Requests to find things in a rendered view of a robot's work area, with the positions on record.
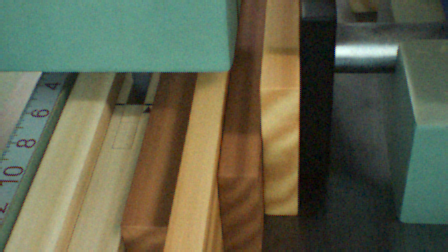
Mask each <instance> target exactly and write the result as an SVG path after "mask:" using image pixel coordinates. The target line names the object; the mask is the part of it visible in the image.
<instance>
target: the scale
mask: <svg viewBox="0 0 448 252"><path fill-rule="evenodd" d="M69 73H70V72H42V73H41V76H40V77H39V80H38V82H37V84H36V86H35V88H34V90H33V92H32V94H31V96H30V98H29V101H28V102H27V105H26V106H25V109H24V110H23V111H22V114H21V115H20V118H19V120H18V122H17V124H16V126H15V128H14V130H13V132H12V134H11V136H10V139H9V140H8V143H7V145H6V147H5V149H4V151H3V153H2V156H1V157H0V229H1V227H2V224H3V223H4V219H5V218H6V214H7V213H8V210H9V208H10V206H11V204H12V201H13V200H14V196H15V195H16V191H17V190H18V189H19V185H20V184H21V181H22V179H23V177H24V175H25V172H26V170H27V167H28V166H29V163H30V161H31V158H32V157H33V153H34V152H35V149H36V147H37V145H38V143H39V140H40V139H41V135H42V134H43V130H44V129H45V126H46V124H47V122H48V120H49V117H50V115H51V114H52V111H53V109H54V106H55V105H56V102H57V100H58V97H59V95H60V92H61V91H62V88H63V86H64V83H65V81H66V79H67V77H68V74H69Z"/></svg>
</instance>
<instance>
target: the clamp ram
mask: <svg viewBox="0 0 448 252"><path fill-rule="evenodd" d="M405 39H423V40H448V23H403V22H370V23H337V4H336V0H300V99H299V173H301V174H310V175H326V174H327V173H328V171H329V156H330V145H331V122H332V110H333V87H334V75H335V73H394V69H395V67H396V54H397V50H398V46H399V44H400V42H402V41H404V40H405Z"/></svg>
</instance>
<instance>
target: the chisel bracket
mask: <svg viewBox="0 0 448 252"><path fill-rule="evenodd" d="M240 9H241V0H0V72H226V71H228V70H230V68H231V67H232V64H233V60H234V55H235V45H236V39H237V29H238V26H239V13H240Z"/></svg>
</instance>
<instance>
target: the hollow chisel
mask: <svg viewBox="0 0 448 252"><path fill-rule="evenodd" d="M152 75H153V72H132V79H133V82H134V90H135V93H136V100H137V104H138V105H144V103H145V98H146V96H147V91H148V89H149V84H150V81H151V77H152Z"/></svg>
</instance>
